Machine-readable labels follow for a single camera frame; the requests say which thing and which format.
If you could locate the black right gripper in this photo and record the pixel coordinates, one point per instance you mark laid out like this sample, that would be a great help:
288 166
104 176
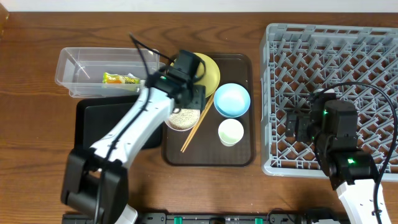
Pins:
304 121

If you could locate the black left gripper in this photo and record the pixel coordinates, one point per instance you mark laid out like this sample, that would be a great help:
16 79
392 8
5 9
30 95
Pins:
193 100

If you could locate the white bowl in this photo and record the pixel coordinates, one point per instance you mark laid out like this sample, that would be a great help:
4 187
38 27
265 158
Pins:
183 123

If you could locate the green orange snack wrapper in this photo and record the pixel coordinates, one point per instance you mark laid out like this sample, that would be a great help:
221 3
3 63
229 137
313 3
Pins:
120 79

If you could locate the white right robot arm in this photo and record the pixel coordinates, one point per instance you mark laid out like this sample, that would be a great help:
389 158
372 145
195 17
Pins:
353 175

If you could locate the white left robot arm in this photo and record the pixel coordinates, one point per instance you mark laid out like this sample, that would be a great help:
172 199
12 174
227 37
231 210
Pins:
96 178

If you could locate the grey dishwasher rack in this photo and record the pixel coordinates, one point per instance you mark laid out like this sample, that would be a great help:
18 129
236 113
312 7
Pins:
297 59

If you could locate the black waste tray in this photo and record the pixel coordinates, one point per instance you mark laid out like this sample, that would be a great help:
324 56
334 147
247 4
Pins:
96 117

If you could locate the clear plastic waste bin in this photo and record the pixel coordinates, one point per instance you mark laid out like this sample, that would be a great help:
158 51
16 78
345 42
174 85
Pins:
81 69

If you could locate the yellow plate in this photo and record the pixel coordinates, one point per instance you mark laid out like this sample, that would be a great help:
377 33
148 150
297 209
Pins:
210 80

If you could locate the wooden chopstick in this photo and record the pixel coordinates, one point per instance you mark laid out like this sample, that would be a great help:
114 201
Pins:
200 124
197 124

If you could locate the light blue bowl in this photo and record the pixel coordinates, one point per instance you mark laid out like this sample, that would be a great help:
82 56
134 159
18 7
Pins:
232 100

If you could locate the white cup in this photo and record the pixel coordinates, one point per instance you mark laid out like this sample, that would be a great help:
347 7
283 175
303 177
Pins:
230 131

